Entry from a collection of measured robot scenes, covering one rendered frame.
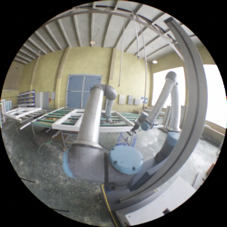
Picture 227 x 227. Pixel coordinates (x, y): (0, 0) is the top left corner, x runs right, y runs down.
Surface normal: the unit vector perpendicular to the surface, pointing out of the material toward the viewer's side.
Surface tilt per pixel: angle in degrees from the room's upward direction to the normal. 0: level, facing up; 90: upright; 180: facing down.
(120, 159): 5
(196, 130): 90
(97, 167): 32
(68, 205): 0
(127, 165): 5
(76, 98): 90
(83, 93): 90
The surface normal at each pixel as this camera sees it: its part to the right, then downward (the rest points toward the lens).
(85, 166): 0.19, -0.68
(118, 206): 0.10, -0.97
